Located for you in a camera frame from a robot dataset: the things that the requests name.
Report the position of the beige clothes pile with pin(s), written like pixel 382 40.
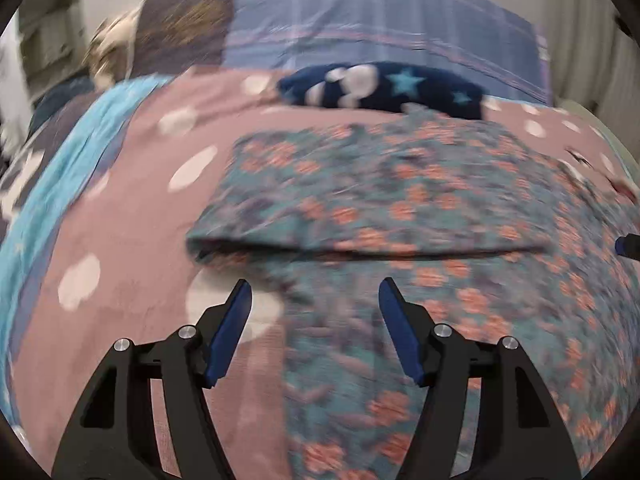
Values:
pixel 111 50

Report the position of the blue plaid headboard cover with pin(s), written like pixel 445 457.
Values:
pixel 476 39

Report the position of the light blue fuzzy blanket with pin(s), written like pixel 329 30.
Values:
pixel 59 185

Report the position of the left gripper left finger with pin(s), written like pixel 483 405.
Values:
pixel 111 433

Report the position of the pink polka dot deer blanket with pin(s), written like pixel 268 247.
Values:
pixel 119 265

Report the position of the dark tree print pillow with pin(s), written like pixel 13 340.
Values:
pixel 173 35

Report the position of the navy star fleece garment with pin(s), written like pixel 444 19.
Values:
pixel 384 86

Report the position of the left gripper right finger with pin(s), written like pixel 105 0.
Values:
pixel 520 433

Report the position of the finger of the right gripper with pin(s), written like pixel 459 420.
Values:
pixel 628 246

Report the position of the teal floral garment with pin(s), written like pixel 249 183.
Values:
pixel 485 233

